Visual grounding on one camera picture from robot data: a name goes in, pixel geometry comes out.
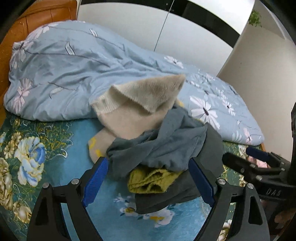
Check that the light blue floral duvet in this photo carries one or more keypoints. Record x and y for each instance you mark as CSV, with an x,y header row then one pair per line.
x,y
69,69

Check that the grey-blue garment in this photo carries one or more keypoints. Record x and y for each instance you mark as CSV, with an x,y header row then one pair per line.
x,y
161,143

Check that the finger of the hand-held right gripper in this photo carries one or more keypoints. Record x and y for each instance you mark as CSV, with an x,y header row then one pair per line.
x,y
238,163
257,154

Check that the teal floral bed sheet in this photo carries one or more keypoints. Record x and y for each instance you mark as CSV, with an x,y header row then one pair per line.
x,y
76,139

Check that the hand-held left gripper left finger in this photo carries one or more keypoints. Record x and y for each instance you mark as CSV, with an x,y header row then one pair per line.
x,y
95,183

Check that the beige fuzzy sweater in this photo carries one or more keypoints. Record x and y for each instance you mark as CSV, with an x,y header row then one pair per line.
x,y
129,120

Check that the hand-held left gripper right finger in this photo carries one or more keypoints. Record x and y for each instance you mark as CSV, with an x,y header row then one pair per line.
x,y
201,183

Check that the olive yellow knit garment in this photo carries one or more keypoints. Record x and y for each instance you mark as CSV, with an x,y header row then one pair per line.
x,y
148,182

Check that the green plant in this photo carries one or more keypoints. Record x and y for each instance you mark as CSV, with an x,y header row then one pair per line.
x,y
255,18

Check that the dark grey garment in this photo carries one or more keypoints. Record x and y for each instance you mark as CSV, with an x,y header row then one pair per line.
x,y
166,199

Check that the pink cloth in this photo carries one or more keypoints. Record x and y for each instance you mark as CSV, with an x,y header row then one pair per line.
x,y
257,163

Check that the white wardrobe with black frame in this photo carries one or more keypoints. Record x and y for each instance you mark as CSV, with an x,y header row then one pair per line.
x,y
129,20

